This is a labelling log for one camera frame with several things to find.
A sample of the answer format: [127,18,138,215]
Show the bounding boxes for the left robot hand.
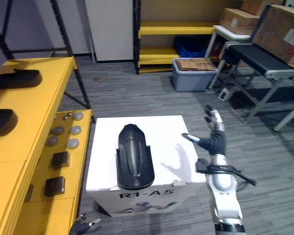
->
[70,212,101,235]

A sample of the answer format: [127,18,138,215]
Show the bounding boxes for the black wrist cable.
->
[195,158,257,188]

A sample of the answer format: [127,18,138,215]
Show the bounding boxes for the black conveyor belt table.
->
[219,3,294,132]

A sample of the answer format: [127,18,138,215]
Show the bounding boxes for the cardboard boxes in bin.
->
[176,58,217,72]

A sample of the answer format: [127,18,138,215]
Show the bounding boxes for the white cabinet panel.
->
[84,0,134,62]

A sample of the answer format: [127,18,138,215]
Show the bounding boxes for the blue plastic crate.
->
[173,36,207,58]

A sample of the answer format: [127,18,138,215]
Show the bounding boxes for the black square block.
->
[51,151,71,169]
[44,176,66,197]

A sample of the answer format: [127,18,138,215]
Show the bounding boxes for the grey plastic bin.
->
[171,57,219,93]

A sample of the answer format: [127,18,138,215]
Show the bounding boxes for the white cardboard box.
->
[85,115,207,217]

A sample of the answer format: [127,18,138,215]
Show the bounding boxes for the large cardboard box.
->
[252,4,294,66]

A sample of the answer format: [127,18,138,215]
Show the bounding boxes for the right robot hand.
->
[181,104,227,156]

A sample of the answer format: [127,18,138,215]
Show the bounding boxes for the black plastic housing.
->
[116,124,155,190]
[0,69,41,89]
[0,109,18,138]

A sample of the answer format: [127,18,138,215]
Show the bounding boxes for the white power adapter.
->
[218,88,230,101]

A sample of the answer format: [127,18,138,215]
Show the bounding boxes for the white table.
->
[206,24,252,90]

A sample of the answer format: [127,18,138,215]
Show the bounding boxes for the small yellow shelf unit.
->
[133,0,226,75]

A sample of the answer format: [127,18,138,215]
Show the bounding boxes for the yellow shelf with black frame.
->
[0,0,95,235]

